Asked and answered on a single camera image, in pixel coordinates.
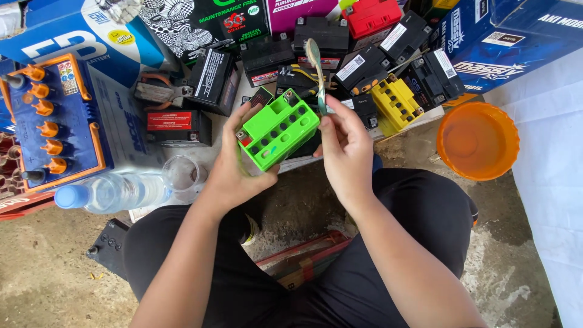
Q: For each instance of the person's right hand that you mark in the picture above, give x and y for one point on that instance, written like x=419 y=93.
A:
x=350 y=155

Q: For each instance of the person's left hand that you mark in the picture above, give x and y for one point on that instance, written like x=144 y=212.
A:
x=227 y=168

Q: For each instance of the green motorcycle battery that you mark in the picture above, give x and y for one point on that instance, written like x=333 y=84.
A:
x=280 y=132

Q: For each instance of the worn toothbrush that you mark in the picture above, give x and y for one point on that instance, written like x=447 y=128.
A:
x=319 y=77

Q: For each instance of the clear plastic cup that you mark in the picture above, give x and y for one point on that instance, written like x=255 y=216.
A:
x=184 y=175

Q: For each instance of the black battery with red label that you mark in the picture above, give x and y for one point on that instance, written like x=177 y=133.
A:
x=177 y=127

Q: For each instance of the yellow motorcycle battery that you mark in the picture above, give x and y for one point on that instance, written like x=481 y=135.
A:
x=396 y=104

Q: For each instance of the person's black trousers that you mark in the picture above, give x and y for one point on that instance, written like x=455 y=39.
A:
x=419 y=209

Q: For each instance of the yellow black pliers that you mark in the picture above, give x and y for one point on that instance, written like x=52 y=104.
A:
x=305 y=75

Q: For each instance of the clear water bottle blue cap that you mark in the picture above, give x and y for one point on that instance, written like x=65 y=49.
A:
x=118 y=191

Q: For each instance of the red flattened carton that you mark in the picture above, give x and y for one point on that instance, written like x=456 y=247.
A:
x=305 y=262

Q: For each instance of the pile of black batteries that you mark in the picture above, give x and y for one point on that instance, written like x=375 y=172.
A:
x=319 y=36

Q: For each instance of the orange plastic basin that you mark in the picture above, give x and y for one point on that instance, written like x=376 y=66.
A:
x=478 y=141

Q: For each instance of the red motorcycle battery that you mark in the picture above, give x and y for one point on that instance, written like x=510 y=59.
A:
x=371 y=18

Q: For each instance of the large black car battery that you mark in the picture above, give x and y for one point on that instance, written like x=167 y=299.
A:
x=107 y=246

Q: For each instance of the black patterned battery carton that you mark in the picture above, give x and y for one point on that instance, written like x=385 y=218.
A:
x=182 y=27

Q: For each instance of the magenta battery carton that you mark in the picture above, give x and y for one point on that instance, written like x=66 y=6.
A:
x=296 y=13

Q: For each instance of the dark blue battery carton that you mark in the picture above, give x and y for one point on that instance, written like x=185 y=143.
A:
x=542 y=16
x=483 y=59

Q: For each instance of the blue car battery orange caps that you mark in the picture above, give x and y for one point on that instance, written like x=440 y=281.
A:
x=59 y=123

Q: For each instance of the white sheet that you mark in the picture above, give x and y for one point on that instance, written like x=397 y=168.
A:
x=551 y=182

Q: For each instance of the blue white battery carton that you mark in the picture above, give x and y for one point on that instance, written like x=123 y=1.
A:
x=68 y=41

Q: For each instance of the red bottle crate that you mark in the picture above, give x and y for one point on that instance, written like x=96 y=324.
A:
x=13 y=182

